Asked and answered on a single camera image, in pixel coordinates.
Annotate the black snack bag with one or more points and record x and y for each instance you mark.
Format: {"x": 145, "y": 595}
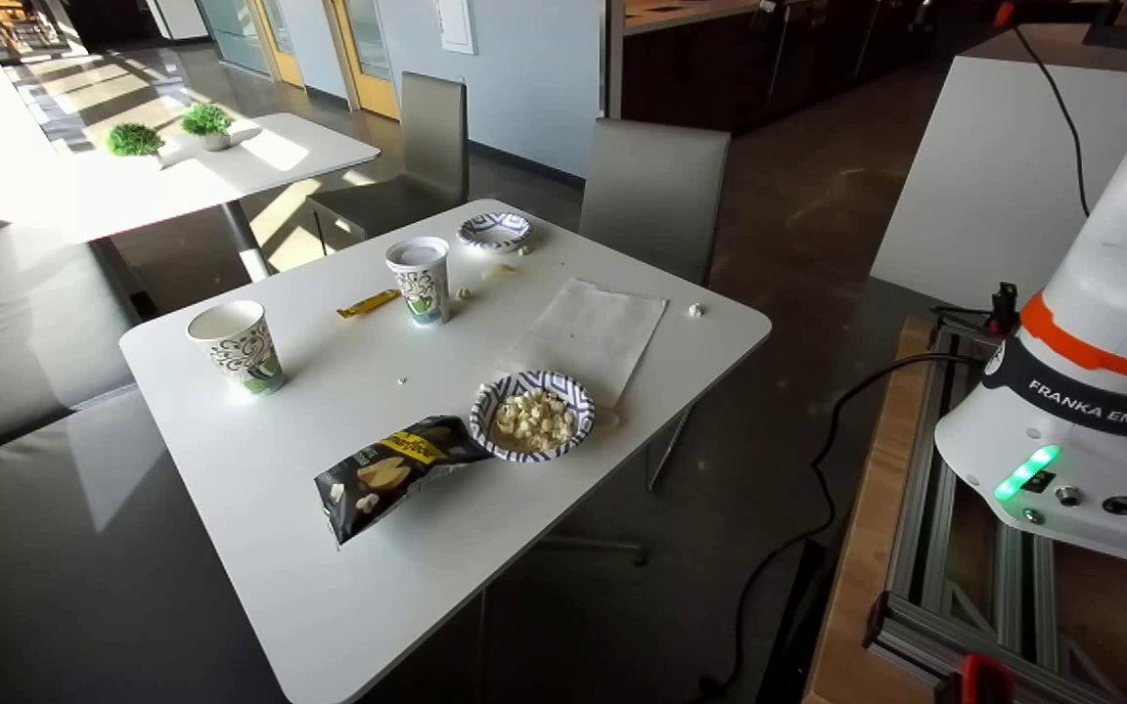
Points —
{"x": 390, "y": 477}

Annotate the dark bench sofa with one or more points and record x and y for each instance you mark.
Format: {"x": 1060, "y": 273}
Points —
{"x": 40, "y": 550}

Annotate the white square table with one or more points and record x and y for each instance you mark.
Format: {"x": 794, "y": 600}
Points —
{"x": 330, "y": 600}

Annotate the wooden board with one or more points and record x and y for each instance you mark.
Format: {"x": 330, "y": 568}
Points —
{"x": 859, "y": 573}

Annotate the empty blue patterned bowl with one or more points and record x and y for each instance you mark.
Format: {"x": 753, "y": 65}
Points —
{"x": 494, "y": 233}

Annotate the small white food crumb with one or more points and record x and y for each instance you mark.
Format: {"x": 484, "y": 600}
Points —
{"x": 693, "y": 311}

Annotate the aluminium mounting frame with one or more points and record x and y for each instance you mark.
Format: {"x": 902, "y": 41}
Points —
{"x": 970, "y": 573}

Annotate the white paper napkin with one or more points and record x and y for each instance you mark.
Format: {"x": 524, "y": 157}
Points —
{"x": 595, "y": 328}

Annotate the dark wooden counter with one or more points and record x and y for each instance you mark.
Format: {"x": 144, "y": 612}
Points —
{"x": 745, "y": 74}

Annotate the white side table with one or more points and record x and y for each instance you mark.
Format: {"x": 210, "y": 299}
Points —
{"x": 97, "y": 190}

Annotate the yellow framed glass door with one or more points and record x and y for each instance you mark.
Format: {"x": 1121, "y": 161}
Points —
{"x": 371, "y": 61}

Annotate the patterned paper cup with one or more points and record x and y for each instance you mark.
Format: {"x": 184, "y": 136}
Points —
{"x": 246, "y": 348}
{"x": 420, "y": 281}

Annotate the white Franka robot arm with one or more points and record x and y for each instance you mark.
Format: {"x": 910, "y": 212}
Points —
{"x": 1113, "y": 286}

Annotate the red black clamp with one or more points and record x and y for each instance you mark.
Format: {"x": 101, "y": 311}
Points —
{"x": 1006, "y": 311}

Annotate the yellow sachet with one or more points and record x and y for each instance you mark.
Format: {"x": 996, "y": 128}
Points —
{"x": 371, "y": 303}

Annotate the blue patterned bowl with food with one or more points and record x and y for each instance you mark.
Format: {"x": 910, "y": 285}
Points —
{"x": 531, "y": 421}

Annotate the small green potted plant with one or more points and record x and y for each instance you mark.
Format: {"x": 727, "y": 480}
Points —
{"x": 210, "y": 125}
{"x": 135, "y": 138}

